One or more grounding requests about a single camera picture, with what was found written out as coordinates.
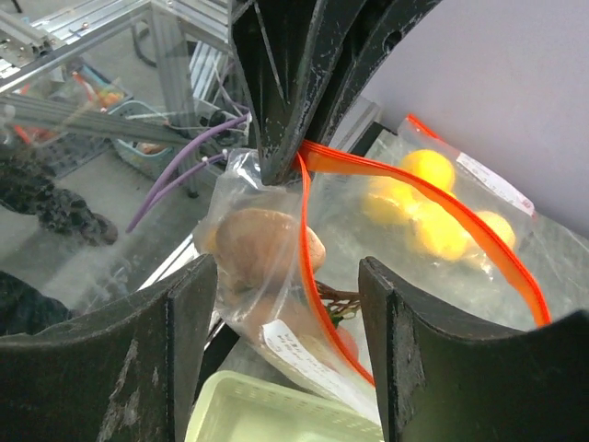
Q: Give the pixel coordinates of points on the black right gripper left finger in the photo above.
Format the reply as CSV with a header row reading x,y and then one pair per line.
x,y
124,372

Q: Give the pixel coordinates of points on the yellow pear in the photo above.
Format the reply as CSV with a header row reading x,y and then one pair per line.
x,y
434,232
388,202

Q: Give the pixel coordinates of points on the yellow orange fruit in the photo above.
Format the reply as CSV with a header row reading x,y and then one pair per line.
x,y
431,166

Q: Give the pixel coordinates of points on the yellow pear top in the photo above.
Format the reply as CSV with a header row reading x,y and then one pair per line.
x,y
388,202

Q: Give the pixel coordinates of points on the pale green plastic basket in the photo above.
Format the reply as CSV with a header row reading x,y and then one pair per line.
x,y
236,407

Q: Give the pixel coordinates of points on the blue storage basket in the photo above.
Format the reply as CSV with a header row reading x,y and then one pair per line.
x,y
65,152

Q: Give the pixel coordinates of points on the clear bag orange zipper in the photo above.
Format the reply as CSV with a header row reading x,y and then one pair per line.
x,y
541,280

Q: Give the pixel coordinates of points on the pale cream pear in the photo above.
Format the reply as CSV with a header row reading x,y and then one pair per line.
x,y
500,226

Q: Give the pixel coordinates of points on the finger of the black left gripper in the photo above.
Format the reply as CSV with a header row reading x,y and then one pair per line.
x,y
296,60
378,28

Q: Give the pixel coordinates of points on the purple passion fruit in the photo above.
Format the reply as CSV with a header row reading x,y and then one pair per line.
x,y
348,343

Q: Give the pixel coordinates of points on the aluminium extrusion frame rail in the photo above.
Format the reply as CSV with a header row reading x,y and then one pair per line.
x,y
133,79

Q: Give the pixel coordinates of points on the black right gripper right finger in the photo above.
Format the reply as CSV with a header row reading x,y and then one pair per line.
x,y
442,374

